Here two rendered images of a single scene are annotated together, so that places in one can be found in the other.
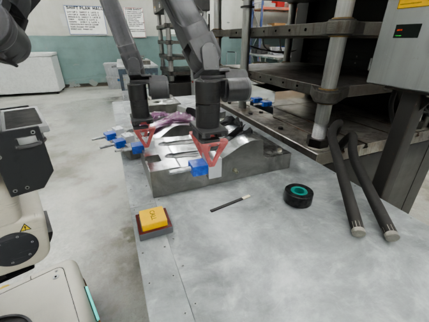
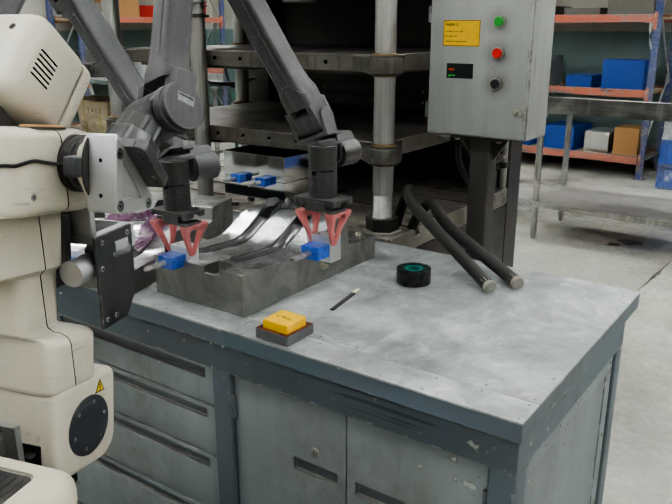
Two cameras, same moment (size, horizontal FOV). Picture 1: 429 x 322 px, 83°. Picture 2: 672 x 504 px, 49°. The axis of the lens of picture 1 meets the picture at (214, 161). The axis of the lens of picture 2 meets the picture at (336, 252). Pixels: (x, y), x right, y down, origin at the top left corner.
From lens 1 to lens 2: 103 cm
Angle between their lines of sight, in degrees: 31
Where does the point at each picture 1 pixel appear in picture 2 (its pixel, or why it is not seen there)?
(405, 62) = (466, 105)
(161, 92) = (211, 168)
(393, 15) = (440, 51)
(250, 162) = not seen: hidden behind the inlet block
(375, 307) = (528, 323)
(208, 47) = (326, 111)
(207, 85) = (330, 149)
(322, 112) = (384, 177)
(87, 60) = not seen: outside the picture
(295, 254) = (448, 315)
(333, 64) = (386, 111)
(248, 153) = not seen: hidden behind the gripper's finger
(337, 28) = (385, 67)
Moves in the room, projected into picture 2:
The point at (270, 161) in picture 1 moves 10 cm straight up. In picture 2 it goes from (355, 249) to (355, 209)
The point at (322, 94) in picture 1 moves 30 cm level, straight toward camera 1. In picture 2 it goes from (380, 152) to (405, 173)
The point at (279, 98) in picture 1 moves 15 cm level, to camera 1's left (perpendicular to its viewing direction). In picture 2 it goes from (291, 168) to (250, 172)
